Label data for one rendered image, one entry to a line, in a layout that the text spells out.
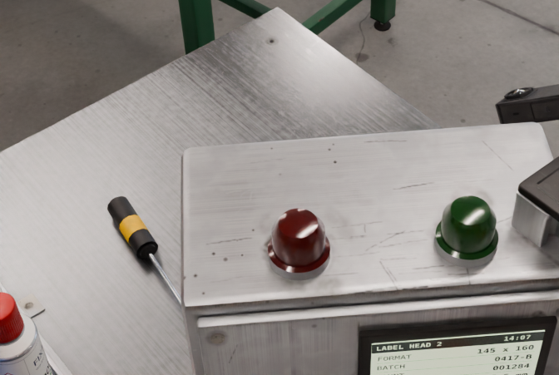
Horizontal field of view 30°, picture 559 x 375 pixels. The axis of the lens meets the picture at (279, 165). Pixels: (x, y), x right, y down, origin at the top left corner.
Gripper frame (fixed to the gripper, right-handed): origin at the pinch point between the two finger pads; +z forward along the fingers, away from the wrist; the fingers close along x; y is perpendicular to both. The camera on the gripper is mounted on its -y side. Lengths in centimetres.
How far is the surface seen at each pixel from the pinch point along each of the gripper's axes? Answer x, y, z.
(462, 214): -56, 10, -39
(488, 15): 163, -77, 61
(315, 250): -60, 6, -37
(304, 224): -60, 5, -38
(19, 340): -45, -31, 4
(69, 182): -12, -59, 18
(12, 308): -45, -31, 0
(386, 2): 138, -96, 56
